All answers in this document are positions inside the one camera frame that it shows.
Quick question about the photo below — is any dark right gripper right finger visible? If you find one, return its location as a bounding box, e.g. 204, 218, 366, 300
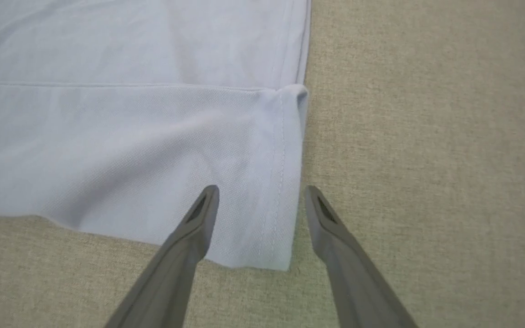
305, 185, 418, 328

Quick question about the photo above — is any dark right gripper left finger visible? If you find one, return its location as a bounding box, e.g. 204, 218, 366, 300
104, 185, 220, 328

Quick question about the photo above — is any light blue polo shirt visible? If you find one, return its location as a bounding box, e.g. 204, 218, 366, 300
0, 0, 312, 272

